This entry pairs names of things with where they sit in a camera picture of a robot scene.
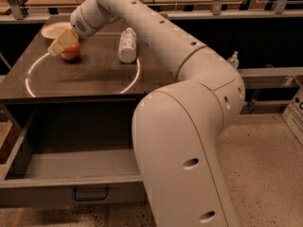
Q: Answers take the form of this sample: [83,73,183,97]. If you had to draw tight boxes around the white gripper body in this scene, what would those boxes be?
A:
[70,0,119,37]

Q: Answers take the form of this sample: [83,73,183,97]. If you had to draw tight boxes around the grey drawer cabinet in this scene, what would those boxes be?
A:
[0,13,178,144]

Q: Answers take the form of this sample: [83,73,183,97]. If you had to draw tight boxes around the grey metal railing frame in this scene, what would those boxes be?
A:
[7,0,303,20]

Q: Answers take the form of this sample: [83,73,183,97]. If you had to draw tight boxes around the red apple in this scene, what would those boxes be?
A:
[61,42,80,61]

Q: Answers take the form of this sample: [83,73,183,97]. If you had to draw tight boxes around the right clear sanitizer bottle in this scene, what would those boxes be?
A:
[227,51,240,68]

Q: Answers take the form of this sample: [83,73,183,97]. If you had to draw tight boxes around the white plastic bottle lying down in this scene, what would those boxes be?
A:
[118,27,136,63]

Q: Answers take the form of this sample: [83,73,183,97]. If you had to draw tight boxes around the open grey top drawer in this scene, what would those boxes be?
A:
[0,102,145,208]

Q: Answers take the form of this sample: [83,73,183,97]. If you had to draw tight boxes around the white bowl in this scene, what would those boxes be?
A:
[41,22,71,40]

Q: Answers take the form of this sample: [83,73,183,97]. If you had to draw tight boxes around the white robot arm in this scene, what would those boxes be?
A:
[70,0,245,227]

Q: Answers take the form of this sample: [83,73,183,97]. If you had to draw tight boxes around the black drawer handle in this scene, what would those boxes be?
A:
[72,187,109,201]

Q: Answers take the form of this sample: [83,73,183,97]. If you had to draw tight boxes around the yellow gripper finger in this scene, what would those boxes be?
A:
[47,27,79,56]

